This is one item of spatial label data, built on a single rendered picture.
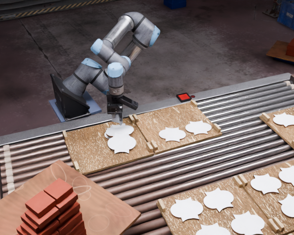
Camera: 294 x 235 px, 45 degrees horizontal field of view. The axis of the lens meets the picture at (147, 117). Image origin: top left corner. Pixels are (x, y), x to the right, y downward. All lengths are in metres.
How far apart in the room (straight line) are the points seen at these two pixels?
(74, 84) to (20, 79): 2.41
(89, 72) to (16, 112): 1.90
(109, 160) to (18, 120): 2.15
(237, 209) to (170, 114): 0.76
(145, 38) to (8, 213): 1.21
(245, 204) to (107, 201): 0.62
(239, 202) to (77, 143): 0.89
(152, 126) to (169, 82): 2.27
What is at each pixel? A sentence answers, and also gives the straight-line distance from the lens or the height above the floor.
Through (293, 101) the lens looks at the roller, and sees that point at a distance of 2.48.
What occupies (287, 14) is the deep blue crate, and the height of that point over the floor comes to 0.18.
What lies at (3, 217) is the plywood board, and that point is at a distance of 1.57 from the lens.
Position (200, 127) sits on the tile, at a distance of 2.06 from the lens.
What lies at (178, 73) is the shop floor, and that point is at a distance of 4.48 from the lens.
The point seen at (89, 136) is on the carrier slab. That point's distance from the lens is 2.01.
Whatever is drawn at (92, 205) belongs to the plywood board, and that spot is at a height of 1.04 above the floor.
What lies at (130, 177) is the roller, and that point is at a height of 0.92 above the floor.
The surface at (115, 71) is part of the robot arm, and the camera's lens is 1.75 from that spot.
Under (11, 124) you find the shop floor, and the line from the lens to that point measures 3.86.
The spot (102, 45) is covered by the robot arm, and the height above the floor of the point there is 1.42.
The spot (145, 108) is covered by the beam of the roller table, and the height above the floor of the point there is 0.91.
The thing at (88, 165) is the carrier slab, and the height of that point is 0.94.
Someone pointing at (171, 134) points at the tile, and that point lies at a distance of 1.99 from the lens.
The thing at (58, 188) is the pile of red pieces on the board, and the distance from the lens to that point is 1.23.
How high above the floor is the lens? 2.20
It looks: 36 degrees down
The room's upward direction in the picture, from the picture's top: straight up
